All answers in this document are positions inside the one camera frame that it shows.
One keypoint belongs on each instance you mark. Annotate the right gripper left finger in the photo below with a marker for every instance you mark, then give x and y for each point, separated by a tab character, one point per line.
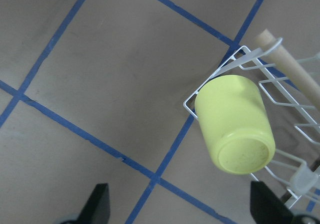
97	208

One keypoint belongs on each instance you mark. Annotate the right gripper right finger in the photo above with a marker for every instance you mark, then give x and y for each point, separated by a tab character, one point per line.
266	207

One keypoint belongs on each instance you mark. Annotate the yellow-green ikea cup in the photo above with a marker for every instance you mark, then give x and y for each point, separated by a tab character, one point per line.
234	124

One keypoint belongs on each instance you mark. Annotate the wooden rack dowel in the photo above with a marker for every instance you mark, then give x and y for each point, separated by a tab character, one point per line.
287	64

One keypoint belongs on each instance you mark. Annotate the white wire cup rack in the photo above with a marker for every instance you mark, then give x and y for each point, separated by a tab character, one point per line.
293	172

